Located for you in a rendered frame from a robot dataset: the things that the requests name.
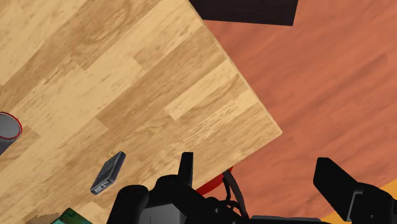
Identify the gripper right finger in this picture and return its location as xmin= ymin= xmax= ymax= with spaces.
xmin=312 ymin=157 xmax=397 ymax=224

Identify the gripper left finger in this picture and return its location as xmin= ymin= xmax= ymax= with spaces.
xmin=106 ymin=151 xmax=218 ymax=224

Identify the dark grey small box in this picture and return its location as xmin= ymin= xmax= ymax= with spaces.
xmin=89 ymin=150 xmax=127 ymax=196

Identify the light wooden table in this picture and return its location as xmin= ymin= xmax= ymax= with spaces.
xmin=0 ymin=0 xmax=283 ymax=224

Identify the green box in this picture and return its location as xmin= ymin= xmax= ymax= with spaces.
xmin=50 ymin=207 xmax=94 ymax=224

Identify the grey cup with red rim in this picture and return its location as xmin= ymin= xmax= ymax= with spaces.
xmin=0 ymin=111 xmax=24 ymax=156

